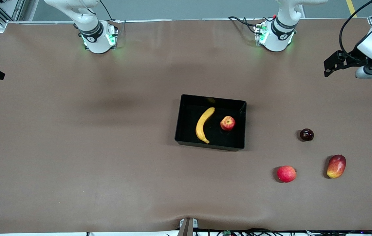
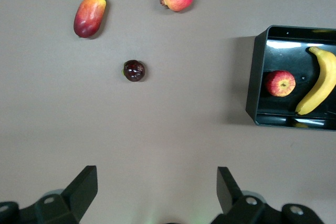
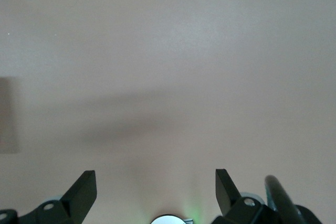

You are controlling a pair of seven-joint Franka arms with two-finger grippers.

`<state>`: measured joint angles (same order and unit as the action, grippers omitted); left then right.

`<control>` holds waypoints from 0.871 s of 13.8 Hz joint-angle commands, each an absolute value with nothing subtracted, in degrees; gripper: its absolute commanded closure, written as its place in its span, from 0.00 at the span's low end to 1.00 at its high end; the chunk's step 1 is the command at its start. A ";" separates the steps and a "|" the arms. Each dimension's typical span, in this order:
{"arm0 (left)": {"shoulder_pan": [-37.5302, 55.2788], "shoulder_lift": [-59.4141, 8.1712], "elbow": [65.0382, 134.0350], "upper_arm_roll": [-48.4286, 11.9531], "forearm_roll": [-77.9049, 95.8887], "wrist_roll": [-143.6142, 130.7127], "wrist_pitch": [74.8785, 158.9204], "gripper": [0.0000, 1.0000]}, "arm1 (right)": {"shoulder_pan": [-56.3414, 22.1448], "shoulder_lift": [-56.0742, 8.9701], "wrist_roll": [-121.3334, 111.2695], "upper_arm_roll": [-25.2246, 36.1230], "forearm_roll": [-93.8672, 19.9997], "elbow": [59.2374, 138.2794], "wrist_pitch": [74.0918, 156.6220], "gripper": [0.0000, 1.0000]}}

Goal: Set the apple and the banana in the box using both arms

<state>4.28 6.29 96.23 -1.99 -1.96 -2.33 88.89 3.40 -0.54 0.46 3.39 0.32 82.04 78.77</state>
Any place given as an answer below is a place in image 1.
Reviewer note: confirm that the red yellow apple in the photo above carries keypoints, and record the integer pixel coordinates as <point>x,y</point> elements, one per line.
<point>227,123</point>

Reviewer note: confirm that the brown table cover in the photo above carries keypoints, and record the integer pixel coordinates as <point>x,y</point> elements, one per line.
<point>107,180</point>

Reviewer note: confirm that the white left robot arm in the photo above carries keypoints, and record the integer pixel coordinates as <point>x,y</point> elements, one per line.
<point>276,39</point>

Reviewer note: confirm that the red pomegranate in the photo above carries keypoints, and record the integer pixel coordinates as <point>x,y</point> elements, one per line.
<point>286,174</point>

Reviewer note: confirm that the front camera mount bracket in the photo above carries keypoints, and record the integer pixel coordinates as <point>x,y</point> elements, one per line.
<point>186,229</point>

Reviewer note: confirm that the red yellow mango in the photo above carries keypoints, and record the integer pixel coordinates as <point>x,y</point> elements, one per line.
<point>336,166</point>

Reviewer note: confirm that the yellow banana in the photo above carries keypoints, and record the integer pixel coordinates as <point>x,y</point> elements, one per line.
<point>200,126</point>

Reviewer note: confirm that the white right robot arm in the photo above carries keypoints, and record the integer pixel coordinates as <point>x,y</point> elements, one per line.
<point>96,42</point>

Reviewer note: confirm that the black plastic box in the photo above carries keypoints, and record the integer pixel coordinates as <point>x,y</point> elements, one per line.
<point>186,131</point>

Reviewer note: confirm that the dark purple plum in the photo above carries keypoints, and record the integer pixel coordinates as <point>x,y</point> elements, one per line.
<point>306,135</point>

